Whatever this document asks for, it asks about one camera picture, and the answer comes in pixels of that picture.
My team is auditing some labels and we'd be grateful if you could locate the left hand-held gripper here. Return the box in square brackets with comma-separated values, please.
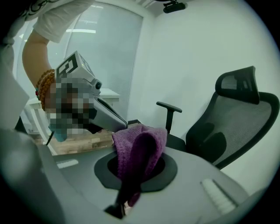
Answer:
[46, 50, 129, 142]

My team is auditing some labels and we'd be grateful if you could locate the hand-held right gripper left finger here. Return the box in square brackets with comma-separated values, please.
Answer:
[40, 145, 123, 224]

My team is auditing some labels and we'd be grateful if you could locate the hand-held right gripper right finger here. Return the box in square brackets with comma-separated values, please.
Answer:
[124, 147, 250, 224]

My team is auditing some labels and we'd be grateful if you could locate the purple knitted cloth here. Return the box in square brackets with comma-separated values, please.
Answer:
[112, 123, 168, 207]

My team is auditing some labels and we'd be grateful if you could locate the black chair armrest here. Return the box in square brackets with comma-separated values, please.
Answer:
[156, 101, 182, 134]

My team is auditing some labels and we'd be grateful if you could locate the person's left forearm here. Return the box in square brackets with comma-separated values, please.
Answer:
[21, 29, 56, 88]

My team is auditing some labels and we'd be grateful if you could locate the black mesh office chair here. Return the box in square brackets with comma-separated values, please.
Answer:
[166, 65, 280, 170]

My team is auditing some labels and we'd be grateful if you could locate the person's grey printed shirt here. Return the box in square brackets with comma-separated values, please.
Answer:
[0, 0, 95, 132]

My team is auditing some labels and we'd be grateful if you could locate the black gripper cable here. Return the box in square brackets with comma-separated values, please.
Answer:
[45, 130, 55, 146]

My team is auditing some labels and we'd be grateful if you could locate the brown bead bracelet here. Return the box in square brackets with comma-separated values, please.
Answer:
[35, 69, 56, 111]

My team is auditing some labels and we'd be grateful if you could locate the black head-worn camera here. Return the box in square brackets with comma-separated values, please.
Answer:
[163, 0, 188, 14]

